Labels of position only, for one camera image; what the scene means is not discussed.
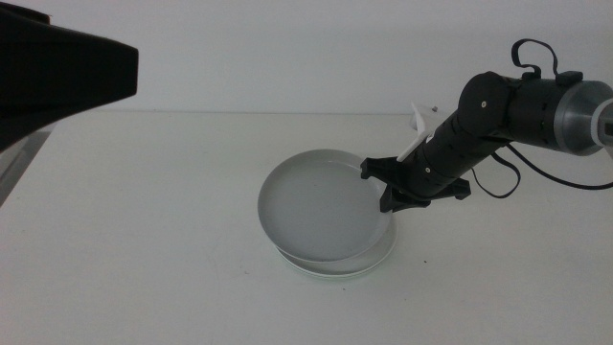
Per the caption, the grey shallow bowl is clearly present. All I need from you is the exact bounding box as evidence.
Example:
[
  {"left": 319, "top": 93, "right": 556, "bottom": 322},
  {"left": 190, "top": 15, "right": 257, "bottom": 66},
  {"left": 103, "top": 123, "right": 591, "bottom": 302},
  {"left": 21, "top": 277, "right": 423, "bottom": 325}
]
[{"left": 257, "top": 149, "right": 397, "bottom": 264}]

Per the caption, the white shallow bowl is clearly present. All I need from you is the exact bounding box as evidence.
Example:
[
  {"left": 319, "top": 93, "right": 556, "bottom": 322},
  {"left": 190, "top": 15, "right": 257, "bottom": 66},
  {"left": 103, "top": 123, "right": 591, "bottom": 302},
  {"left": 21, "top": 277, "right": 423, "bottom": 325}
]
[{"left": 275, "top": 215, "right": 398, "bottom": 278}]

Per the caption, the pale green shallow bowl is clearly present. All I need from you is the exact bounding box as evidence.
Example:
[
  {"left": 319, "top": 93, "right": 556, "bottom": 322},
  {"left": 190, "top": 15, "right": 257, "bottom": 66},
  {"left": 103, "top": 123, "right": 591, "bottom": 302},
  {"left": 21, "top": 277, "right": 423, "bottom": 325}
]
[{"left": 286, "top": 261, "right": 384, "bottom": 281}]

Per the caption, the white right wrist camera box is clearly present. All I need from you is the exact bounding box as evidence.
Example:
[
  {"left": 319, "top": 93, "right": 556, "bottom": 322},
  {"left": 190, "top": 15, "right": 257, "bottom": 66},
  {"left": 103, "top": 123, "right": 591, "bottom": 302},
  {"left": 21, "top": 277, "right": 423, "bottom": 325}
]
[{"left": 396, "top": 101, "right": 441, "bottom": 163}]

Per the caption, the black right camera cable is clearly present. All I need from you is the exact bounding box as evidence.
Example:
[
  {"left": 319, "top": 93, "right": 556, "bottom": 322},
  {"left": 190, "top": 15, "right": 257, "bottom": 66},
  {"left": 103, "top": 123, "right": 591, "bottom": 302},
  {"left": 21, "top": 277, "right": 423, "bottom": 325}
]
[{"left": 470, "top": 142, "right": 613, "bottom": 200}]

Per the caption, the black right arm loop cable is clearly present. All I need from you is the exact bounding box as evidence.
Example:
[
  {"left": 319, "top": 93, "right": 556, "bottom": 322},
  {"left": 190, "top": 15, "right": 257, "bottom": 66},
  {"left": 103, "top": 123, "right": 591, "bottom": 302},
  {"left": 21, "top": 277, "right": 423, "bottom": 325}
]
[{"left": 511, "top": 38, "right": 561, "bottom": 81}]

